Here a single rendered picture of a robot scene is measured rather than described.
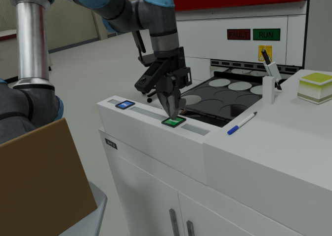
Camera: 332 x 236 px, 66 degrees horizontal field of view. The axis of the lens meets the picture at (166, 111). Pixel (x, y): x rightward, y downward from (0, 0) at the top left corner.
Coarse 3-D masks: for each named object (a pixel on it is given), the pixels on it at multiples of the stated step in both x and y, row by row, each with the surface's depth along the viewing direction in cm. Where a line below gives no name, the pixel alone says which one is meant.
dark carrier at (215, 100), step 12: (204, 84) 121; (228, 84) 116; (252, 84) 112; (204, 96) 108; (216, 96) 107; (228, 96) 105; (240, 96) 103; (252, 96) 101; (192, 108) 100; (204, 108) 98; (216, 108) 97; (228, 108) 95; (240, 108) 94
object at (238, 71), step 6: (210, 66) 133; (216, 66) 130; (222, 66) 129; (210, 72) 134; (228, 72) 126; (234, 72) 124; (240, 72) 121; (246, 72) 119; (252, 72) 117; (258, 72) 114; (264, 72) 112; (282, 78) 108; (288, 78) 106
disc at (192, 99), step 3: (183, 96) 112; (186, 96) 112; (189, 96) 111; (192, 96) 111; (195, 96) 110; (198, 96) 110; (186, 99) 109; (189, 99) 108; (192, 99) 108; (195, 99) 107; (198, 99) 107; (186, 102) 106; (189, 102) 105; (192, 102) 105; (195, 102) 104
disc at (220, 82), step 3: (210, 81) 124; (213, 81) 123; (216, 81) 122; (219, 81) 122; (222, 81) 121; (225, 81) 121; (228, 81) 120; (210, 84) 120; (213, 84) 119; (216, 84) 119; (219, 84) 118; (222, 84) 118; (225, 84) 117
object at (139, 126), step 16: (112, 96) 108; (112, 112) 96; (128, 112) 91; (144, 112) 90; (160, 112) 87; (112, 128) 102; (128, 128) 92; (144, 128) 84; (160, 128) 77; (176, 128) 75; (192, 128) 74; (208, 128) 72; (128, 144) 97; (144, 144) 88; (160, 144) 81; (176, 144) 74; (192, 144) 69; (160, 160) 85; (176, 160) 78; (192, 160) 72; (192, 176) 75
